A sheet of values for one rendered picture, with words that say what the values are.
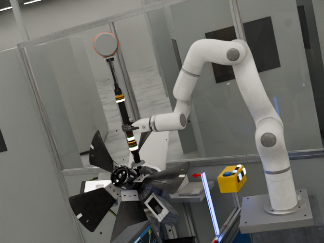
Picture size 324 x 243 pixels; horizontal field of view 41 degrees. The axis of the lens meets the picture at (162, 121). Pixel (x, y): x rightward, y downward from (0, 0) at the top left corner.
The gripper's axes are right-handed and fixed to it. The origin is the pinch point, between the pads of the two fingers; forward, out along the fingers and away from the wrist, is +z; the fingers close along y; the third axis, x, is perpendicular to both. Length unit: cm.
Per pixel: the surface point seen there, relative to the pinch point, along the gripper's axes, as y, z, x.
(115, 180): -6.1, 11.9, -26.4
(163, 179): -4.2, -15.7, -27.6
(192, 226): 53, 8, -86
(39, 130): 105, 171, -21
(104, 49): 55, 41, 38
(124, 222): -17.9, 3.9, -43.9
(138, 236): -67, -40, -22
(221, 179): 21, -34, -39
